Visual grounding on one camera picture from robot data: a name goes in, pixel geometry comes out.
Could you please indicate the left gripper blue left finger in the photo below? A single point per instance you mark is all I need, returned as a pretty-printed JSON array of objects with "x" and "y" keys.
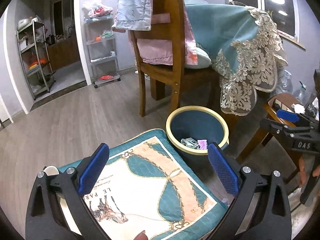
[{"x": 56, "y": 208}]

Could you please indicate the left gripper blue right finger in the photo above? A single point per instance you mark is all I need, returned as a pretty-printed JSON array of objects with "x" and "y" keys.
[{"x": 260, "y": 208}]

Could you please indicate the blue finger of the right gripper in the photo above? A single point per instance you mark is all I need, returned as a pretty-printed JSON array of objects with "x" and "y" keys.
[
  {"x": 280, "y": 131},
  {"x": 288, "y": 116}
]

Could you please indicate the pink snack wrapper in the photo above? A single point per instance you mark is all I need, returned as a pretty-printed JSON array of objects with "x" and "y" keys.
[{"x": 202, "y": 144}]

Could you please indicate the person's hand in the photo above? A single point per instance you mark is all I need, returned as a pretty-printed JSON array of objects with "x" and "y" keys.
[{"x": 304, "y": 174}]

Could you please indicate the black mug white inside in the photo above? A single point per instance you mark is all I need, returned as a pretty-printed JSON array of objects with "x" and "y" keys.
[{"x": 51, "y": 170}]

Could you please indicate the teal lace tablecloth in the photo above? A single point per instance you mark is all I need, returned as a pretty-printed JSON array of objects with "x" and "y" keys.
[{"x": 245, "y": 49}]

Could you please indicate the teal bin yellow rim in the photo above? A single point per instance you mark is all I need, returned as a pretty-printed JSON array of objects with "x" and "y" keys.
[{"x": 198, "y": 123}]

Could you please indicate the wooden chair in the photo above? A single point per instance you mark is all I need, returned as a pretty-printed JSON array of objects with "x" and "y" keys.
[{"x": 177, "y": 75}]

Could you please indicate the teal patterned seat cushion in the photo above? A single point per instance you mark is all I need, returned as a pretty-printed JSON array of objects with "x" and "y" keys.
[{"x": 146, "y": 186}]

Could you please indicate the pink quilted cushion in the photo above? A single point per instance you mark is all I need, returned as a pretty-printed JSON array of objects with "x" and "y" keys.
[{"x": 160, "y": 50}]

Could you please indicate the metal kitchen shelf rack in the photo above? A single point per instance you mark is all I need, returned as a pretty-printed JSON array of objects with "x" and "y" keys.
[{"x": 34, "y": 56}]

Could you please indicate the metal rolling shelf cart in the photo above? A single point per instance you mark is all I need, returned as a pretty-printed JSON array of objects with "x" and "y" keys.
[{"x": 101, "y": 45}]

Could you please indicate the light blue hanging cloth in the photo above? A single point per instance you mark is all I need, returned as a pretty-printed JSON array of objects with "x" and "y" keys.
[{"x": 133, "y": 15}]

